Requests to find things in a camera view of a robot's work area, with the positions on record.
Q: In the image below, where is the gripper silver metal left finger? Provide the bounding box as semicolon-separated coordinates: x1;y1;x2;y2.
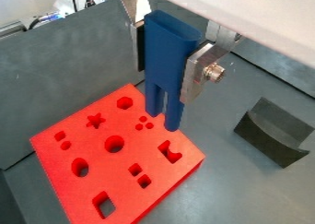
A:
131;20;145;72

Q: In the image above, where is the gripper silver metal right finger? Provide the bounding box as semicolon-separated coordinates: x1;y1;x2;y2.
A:
181;21;243;104

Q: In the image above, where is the blue square-circle peg object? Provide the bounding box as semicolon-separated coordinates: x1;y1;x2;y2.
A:
145;10;202;132

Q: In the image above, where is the black curved holder block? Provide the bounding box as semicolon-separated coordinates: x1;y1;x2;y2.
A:
234;98;315;168

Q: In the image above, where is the red shape-sorting block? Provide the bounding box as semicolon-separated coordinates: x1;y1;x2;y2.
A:
31;84;205;224

